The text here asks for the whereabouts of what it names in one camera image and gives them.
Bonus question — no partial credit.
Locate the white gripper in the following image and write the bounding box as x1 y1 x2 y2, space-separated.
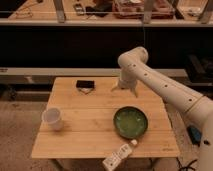
111 76 138 98

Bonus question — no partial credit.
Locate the white ceramic cup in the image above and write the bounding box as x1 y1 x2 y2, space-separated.
42 108 63 131

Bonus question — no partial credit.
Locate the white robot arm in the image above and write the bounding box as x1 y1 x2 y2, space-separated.
113 46 213 171

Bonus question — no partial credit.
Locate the green ceramic bowl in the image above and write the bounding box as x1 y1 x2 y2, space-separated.
113 106 148 139

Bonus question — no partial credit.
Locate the black rectangular box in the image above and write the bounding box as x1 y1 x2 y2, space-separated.
76 80 95 94

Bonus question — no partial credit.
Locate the wooden folding table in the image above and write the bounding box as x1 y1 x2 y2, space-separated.
32 77 180 159

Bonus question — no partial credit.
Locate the white tube with cap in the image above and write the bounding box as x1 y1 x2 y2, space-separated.
102 139 138 171

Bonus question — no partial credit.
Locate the black equipment right background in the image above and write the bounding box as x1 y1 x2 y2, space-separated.
185 55 213 83

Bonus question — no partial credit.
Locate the red tray on shelf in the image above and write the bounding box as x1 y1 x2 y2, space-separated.
112 0 175 19

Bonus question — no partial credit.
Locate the blue black device on floor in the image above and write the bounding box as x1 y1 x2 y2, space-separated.
187 125 201 145

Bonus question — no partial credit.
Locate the black remote on shelf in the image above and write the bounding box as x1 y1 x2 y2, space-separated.
73 3 85 16

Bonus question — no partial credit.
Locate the long shelf bench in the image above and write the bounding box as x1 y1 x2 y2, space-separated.
0 0 213 27

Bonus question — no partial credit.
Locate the black cable on floor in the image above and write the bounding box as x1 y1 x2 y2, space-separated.
175 156 200 171

